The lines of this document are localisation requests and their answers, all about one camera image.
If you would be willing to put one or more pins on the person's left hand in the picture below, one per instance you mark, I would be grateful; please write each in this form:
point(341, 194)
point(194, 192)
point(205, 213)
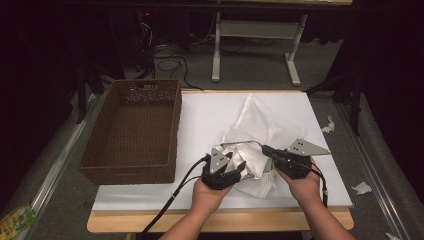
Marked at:
point(208, 198)

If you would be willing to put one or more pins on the crumpled white paper scrap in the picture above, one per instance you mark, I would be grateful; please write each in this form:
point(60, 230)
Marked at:
point(328, 125)
point(362, 188)
point(391, 236)

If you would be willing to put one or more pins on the white mesh laundry bag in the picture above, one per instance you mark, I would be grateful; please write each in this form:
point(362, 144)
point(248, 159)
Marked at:
point(263, 123)

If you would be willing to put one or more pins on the person's right hand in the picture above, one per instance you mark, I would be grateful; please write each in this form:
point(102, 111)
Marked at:
point(305, 190)

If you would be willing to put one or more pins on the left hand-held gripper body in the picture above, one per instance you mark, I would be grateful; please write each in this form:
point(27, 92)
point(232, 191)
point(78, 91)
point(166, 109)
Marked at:
point(216, 178)

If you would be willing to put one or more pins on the green printed packet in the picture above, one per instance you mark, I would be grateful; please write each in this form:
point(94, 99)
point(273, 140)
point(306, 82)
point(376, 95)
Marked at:
point(15, 221)

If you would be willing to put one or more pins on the metal floor rail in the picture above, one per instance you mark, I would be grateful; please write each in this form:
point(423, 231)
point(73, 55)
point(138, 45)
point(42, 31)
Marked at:
point(373, 166)
point(56, 166)

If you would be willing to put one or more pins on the black stand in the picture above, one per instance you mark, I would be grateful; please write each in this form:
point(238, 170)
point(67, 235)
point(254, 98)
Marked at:
point(81, 93)
point(356, 100)

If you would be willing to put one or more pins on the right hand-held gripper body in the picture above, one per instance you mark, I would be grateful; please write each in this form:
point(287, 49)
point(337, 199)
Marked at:
point(293, 165)

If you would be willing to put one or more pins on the white table mat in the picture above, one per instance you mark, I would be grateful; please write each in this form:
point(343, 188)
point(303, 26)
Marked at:
point(200, 126)

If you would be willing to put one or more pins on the white metal desk frame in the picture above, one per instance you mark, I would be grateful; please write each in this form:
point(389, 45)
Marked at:
point(256, 29)

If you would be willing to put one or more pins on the brown woven basket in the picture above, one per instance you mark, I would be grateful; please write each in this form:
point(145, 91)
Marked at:
point(133, 133)

